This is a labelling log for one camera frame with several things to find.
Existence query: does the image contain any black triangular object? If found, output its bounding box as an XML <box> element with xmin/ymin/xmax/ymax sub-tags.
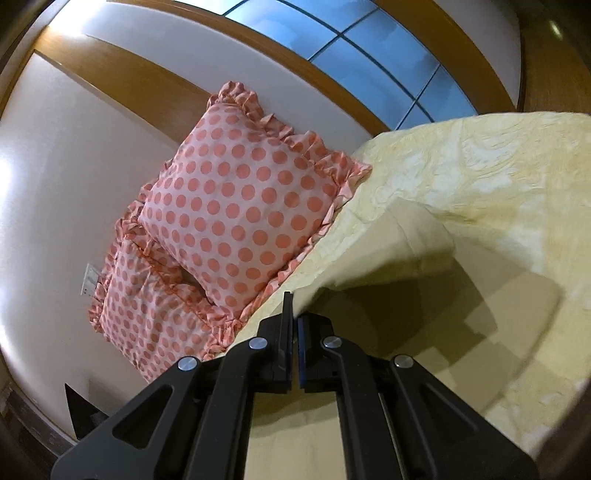
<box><xmin>64</xmin><ymin>384</ymin><xmax>109</xmax><ymax>441</ymax></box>

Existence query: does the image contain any pink polka dot lower pillow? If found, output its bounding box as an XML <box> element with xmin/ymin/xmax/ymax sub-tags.
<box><xmin>89</xmin><ymin>183</ymin><xmax>245</xmax><ymax>383</ymax></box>

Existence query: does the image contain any pink polka dot pillow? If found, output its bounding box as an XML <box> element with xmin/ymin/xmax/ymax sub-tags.
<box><xmin>89</xmin><ymin>183</ymin><xmax>245</xmax><ymax>383</ymax></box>
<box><xmin>139</xmin><ymin>82</ymin><xmax>372</xmax><ymax>318</ymax></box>

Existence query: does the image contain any pink polka dot upper pillow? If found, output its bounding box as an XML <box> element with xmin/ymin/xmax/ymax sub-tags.
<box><xmin>139</xmin><ymin>82</ymin><xmax>372</xmax><ymax>318</ymax></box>

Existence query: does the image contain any cream yellow bedspread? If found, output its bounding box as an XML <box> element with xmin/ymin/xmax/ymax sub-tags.
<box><xmin>229</xmin><ymin>110</ymin><xmax>591</xmax><ymax>480</ymax></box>

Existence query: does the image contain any blue glass window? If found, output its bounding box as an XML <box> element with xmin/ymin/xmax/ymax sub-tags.
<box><xmin>174</xmin><ymin>0</ymin><xmax>480</xmax><ymax>131</ymax></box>

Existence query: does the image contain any white wall switch plate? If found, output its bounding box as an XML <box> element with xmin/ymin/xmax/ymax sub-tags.
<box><xmin>80</xmin><ymin>263</ymin><xmax>100</xmax><ymax>297</ymax></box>

